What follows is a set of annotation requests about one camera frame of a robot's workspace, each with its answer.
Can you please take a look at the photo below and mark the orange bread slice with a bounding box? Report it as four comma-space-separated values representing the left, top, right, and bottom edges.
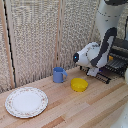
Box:
108, 55, 115, 62

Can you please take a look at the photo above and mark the open oven door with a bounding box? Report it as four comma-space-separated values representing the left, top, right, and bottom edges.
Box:
79, 64, 112, 85

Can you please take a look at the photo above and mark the blue plastic cup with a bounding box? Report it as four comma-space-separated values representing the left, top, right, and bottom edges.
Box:
52, 66, 69, 84

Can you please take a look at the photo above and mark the yellow plastic bowl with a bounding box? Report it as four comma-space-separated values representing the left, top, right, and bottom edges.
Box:
70, 77, 89, 93

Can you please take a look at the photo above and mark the woven folding screen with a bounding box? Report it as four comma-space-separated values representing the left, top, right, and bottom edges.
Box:
0, 0, 128, 93

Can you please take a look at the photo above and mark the ribbed metal baking tray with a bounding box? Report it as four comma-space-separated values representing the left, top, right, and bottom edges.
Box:
104, 58, 128, 73

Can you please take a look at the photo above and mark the white floral rim plate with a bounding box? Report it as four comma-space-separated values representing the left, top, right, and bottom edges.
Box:
4, 86, 49, 120

